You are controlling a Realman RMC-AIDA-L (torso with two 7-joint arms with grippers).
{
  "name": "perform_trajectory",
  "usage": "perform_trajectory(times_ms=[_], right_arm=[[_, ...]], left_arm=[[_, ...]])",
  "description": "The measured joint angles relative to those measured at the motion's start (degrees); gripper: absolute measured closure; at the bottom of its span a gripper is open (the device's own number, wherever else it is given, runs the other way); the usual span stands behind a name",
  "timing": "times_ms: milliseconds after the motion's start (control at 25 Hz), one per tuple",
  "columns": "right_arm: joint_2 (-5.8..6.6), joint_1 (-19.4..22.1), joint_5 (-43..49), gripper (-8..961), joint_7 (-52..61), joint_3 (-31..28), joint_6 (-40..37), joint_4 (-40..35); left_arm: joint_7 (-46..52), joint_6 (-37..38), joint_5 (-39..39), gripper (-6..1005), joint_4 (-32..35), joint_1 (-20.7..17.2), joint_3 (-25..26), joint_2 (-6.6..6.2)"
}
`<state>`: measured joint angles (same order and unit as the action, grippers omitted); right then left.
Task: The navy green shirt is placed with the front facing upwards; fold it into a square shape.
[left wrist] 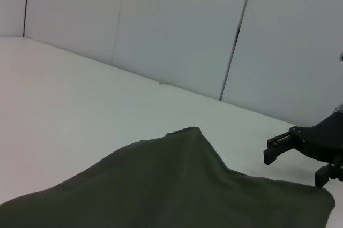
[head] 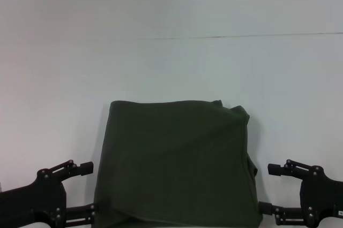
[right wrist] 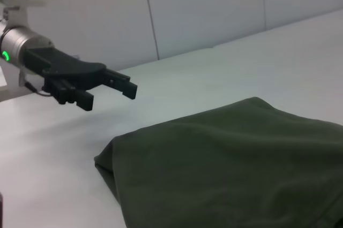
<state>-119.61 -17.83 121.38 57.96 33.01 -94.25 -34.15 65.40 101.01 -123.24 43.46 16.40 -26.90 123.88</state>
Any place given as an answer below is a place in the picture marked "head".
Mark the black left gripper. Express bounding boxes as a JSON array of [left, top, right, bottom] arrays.
[[0, 159, 100, 228]]

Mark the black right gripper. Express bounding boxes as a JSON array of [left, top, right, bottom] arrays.
[[258, 159, 343, 228]]

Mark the dark green FREE t-shirt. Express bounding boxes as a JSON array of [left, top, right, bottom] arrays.
[[93, 99, 263, 228]]

